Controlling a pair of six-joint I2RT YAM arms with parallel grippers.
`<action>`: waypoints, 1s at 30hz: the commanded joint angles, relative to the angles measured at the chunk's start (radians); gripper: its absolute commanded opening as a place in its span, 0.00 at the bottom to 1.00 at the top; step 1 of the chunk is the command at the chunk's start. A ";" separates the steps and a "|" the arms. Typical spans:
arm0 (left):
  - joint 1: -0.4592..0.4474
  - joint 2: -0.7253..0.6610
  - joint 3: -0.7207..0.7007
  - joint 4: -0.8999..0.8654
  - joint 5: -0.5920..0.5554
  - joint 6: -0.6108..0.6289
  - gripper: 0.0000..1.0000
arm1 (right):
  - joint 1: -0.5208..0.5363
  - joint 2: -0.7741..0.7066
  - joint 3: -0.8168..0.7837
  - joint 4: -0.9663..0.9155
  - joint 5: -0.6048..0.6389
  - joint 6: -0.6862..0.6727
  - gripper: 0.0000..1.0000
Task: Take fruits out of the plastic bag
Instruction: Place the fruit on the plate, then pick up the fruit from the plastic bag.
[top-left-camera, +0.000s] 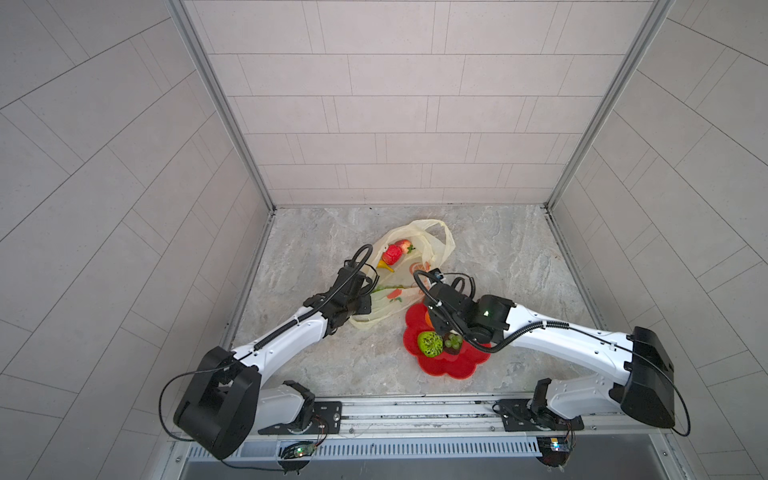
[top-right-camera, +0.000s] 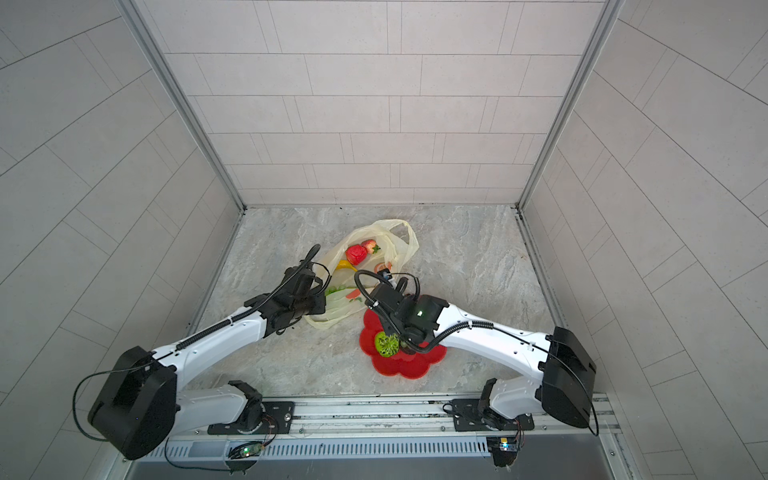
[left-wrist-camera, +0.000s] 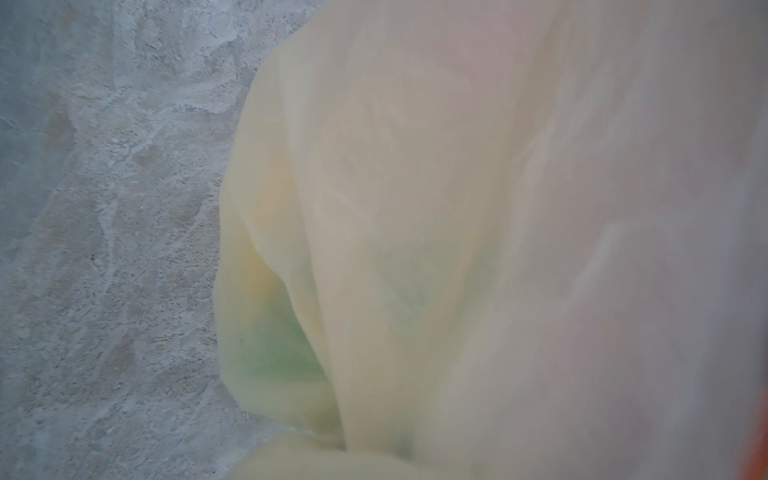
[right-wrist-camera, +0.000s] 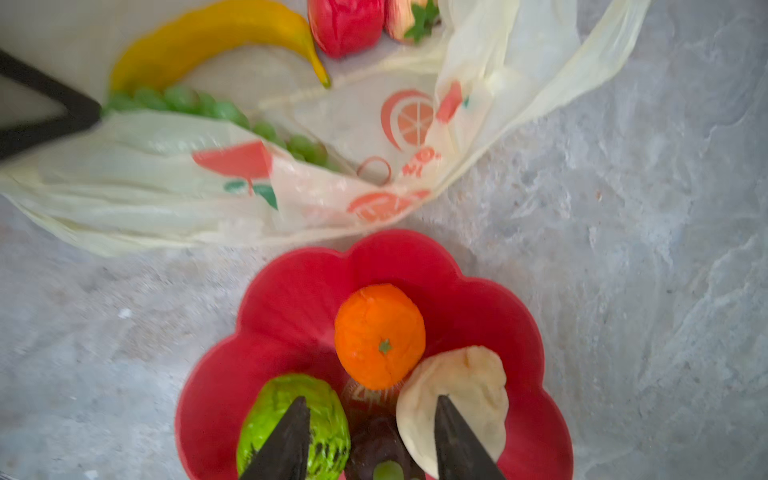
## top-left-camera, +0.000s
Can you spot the yellow toy banana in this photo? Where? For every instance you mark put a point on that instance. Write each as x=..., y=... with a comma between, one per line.
x=383, y=265

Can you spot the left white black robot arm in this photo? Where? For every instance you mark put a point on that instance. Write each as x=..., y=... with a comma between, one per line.
x=226, y=399

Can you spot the translucent yellowish plastic bag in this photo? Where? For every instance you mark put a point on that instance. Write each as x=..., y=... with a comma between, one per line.
x=396, y=291

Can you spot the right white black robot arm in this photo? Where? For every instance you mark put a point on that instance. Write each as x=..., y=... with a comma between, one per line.
x=631, y=373

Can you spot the left small circuit board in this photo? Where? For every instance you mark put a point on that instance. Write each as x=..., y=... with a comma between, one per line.
x=303, y=450

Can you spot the right small circuit board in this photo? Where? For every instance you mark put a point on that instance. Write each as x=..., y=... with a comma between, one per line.
x=555, y=451

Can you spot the red flower-shaped plate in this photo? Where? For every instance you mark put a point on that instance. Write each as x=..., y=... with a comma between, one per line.
x=459, y=367

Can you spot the green toy apple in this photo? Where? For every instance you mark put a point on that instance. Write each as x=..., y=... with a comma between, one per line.
x=430, y=344

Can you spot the toy strawberry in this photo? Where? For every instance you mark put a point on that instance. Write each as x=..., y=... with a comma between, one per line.
x=406, y=246

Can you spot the aluminium corner post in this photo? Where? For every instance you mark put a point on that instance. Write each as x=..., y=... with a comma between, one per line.
x=192, y=41
x=648, y=30

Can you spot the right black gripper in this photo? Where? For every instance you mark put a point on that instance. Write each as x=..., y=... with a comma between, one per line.
x=434, y=318

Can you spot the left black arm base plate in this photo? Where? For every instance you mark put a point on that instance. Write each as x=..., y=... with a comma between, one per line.
x=322, y=419

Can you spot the small circuit board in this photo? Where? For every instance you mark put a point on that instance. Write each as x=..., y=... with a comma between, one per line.
x=555, y=451
x=303, y=450

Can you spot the red toy fruit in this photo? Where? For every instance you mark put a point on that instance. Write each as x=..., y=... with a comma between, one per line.
x=391, y=255

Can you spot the left aluminium corner post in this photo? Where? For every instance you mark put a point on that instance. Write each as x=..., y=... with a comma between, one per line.
x=192, y=41

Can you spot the right aluminium corner post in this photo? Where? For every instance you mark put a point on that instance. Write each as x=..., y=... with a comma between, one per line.
x=648, y=30

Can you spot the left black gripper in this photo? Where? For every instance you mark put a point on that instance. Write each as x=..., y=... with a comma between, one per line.
x=366, y=308

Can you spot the aluminium mounting rail frame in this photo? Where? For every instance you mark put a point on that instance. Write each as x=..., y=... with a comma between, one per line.
x=441, y=427

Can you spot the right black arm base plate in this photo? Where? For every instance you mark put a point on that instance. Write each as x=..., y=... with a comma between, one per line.
x=530, y=415

